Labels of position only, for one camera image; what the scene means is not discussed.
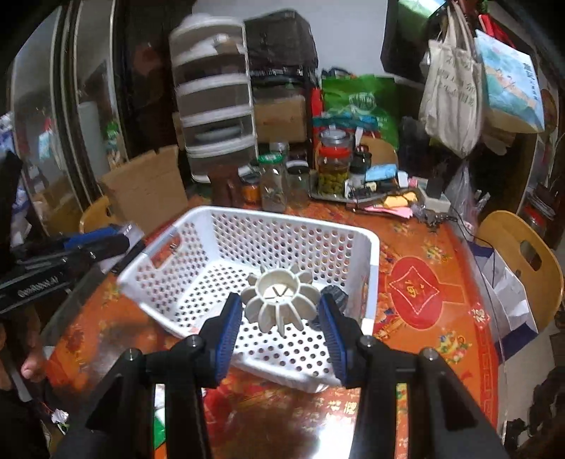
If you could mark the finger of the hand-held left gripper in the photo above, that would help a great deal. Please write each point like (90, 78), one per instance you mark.
(99, 234)
(108, 248)

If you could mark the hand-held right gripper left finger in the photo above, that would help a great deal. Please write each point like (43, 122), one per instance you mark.
(229, 329)

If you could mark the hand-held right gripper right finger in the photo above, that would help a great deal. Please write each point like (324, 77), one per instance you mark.
(329, 329)

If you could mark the small dark round knob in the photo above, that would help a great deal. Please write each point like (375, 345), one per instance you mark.
(337, 298)

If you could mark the white finned plastic part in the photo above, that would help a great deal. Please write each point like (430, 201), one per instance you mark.
(280, 300)

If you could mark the white perforated plastic basket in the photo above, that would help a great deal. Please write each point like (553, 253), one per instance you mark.
(282, 247)

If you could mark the person's left hand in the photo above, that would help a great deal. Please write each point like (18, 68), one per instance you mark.
(34, 364)

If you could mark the wooden chair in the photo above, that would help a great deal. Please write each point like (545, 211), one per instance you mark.
(95, 216)
(523, 251)

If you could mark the open cardboard box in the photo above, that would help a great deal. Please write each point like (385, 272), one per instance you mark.
(145, 189)

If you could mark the red printed tablecloth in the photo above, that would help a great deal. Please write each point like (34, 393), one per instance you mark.
(423, 287)

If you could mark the pink and yellow papers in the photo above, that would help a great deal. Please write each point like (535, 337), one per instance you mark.
(395, 205)

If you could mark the green lid glass jar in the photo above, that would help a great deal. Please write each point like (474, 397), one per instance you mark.
(273, 183)

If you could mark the large glass jar red band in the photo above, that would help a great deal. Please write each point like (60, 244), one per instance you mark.
(334, 165)

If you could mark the blue tissue pack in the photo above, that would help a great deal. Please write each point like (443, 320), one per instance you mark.
(380, 172)

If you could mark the small dark jar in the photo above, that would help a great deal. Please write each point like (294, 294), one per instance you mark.
(361, 161)

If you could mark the tiered mesh storage rack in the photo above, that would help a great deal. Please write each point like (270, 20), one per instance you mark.
(216, 101)

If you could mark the white paper bag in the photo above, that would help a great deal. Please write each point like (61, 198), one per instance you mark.
(503, 287)

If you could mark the brown cardboard box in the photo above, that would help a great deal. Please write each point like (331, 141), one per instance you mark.
(280, 117)

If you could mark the green shopping bag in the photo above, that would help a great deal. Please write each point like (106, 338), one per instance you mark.
(359, 103)

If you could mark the white canvas tote bag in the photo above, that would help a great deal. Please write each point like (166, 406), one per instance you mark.
(450, 99)

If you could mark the black bag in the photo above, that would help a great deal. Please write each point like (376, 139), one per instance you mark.
(280, 42)

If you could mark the blue printed paper bag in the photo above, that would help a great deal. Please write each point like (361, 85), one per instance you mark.
(512, 86)

